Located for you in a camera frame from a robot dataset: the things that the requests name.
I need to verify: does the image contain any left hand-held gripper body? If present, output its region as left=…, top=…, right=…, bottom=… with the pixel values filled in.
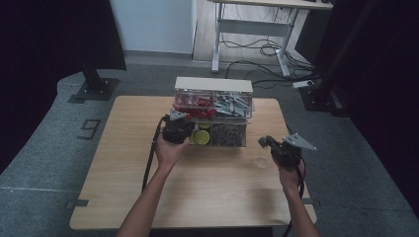
left=161, top=110, right=196, bottom=145

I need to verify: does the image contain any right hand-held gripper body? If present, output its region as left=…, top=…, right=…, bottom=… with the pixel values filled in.
left=269, top=132, right=317, bottom=171

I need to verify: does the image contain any clear acrylic drawer organizer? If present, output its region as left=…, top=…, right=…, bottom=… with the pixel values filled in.
left=169, top=76, right=254, bottom=148

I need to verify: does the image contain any person's left hand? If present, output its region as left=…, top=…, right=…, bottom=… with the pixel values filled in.
left=154, top=132, right=192, bottom=173

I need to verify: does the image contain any person's right hand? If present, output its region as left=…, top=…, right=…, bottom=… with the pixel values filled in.
left=272, top=154, right=306, bottom=196

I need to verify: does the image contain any clear glass cup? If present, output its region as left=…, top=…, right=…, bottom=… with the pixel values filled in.
left=255, top=156, right=270, bottom=170

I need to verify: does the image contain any large yellow-green round capsule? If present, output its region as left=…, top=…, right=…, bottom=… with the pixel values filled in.
left=193, top=129, right=211, bottom=146

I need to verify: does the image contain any pile of red packets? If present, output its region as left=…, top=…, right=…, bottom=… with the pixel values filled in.
left=172, top=92, right=215, bottom=119

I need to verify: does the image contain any pile of dark brown packets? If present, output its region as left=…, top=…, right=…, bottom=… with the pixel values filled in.
left=209, top=121, right=247, bottom=147

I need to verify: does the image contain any pile of silver packets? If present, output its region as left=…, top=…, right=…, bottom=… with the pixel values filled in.
left=213, top=92, right=253, bottom=119

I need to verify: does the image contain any grey tape marker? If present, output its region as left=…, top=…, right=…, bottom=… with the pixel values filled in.
left=64, top=198, right=90, bottom=210
left=301, top=197, right=321, bottom=208

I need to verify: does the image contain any white power strip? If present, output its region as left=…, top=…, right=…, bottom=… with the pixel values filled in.
left=292, top=79, right=316, bottom=90

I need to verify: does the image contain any black stand with square base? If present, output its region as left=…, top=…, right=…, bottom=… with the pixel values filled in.
left=67, top=60, right=121, bottom=105

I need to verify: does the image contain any dark curtain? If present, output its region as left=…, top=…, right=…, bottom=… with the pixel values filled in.
left=0, top=0, right=128, bottom=174
left=294, top=0, right=419, bottom=220

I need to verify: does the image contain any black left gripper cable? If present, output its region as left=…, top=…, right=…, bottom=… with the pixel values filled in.
left=140, top=116, right=168, bottom=193

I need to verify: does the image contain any black metal frame stand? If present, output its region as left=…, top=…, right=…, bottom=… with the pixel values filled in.
left=297, top=0, right=379, bottom=115

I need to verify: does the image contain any tangle of black floor cables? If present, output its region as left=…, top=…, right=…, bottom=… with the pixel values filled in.
left=219, top=31, right=319, bottom=89

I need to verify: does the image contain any white metal frame desk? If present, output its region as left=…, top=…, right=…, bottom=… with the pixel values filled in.
left=207, top=0, right=334, bottom=79

